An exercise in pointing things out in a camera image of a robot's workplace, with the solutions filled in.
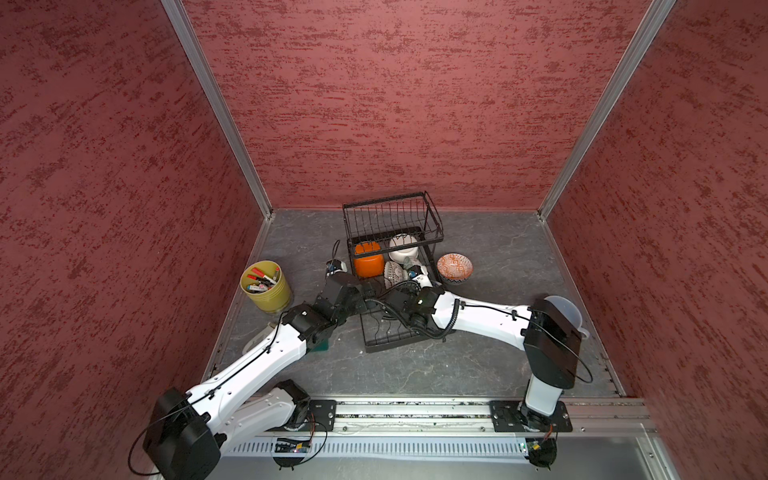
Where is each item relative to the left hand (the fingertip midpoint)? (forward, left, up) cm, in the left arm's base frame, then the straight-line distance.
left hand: (362, 299), depth 81 cm
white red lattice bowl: (+10, -9, -3) cm, 14 cm away
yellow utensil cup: (+1, +25, -3) cm, 25 cm away
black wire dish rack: (+32, -5, -10) cm, 34 cm away
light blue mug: (+2, -61, -7) cm, 62 cm away
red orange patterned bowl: (+18, -30, -10) cm, 36 cm away
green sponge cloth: (-19, +5, +16) cm, 26 cm away
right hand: (+2, -23, -2) cm, 23 cm away
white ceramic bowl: (+20, -10, -7) cm, 24 cm away
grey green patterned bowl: (+16, -14, -4) cm, 21 cm away
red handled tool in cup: (+8, +31, -3) cm, 32 cm away
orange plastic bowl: (+16, 0, -8) cm, 18 cm away
